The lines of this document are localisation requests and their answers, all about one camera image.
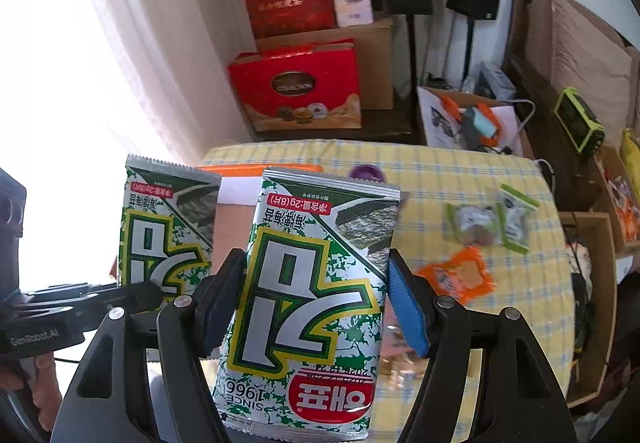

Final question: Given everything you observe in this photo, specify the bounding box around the orange snack packet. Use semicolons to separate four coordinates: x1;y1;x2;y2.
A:
416;246;496;305

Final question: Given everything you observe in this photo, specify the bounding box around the seaweed snack packet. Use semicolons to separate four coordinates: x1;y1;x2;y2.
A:
213;166;401;442
117;155;221;302

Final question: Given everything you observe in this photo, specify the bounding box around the orange cardboard box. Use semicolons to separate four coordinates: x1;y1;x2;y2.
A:
196;162;324;274

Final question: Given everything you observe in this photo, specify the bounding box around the purple grape juice pouch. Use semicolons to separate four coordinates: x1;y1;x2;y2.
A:
348;164;386;183

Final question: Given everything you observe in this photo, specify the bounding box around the gold brown snack packet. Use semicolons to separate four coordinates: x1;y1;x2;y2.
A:
378;324;428;391

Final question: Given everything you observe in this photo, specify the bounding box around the person left hand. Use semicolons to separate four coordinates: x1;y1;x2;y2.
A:
1;353;62;432

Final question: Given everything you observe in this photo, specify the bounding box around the green white candy packet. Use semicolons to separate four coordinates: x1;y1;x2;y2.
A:
496;184;540;255

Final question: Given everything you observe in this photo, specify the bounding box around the tall cardboard box by table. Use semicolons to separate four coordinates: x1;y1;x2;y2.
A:
559;211;617;408

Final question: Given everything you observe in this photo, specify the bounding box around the open cardboard box with tools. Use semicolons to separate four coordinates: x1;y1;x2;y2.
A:
418;88;537;159

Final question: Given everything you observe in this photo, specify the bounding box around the cardboard box with snacks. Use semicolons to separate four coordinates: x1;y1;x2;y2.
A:
593;145;639;255

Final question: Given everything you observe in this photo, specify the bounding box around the green black radio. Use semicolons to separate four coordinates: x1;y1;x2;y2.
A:
554;86;605;159

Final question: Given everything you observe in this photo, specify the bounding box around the yellow plastic bag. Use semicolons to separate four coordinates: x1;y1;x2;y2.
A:
620;129;640;198

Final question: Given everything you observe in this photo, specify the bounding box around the white curtain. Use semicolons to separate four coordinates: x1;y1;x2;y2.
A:
74;0;256;164

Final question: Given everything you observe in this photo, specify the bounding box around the red collection gift box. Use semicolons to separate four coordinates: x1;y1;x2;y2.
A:
228;39;361;132

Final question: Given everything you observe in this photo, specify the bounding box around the brown cardboard box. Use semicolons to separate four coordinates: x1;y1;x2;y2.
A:
255;17;394;110

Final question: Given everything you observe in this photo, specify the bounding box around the brown sofa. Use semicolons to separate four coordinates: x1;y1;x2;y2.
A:
502;0;640;159

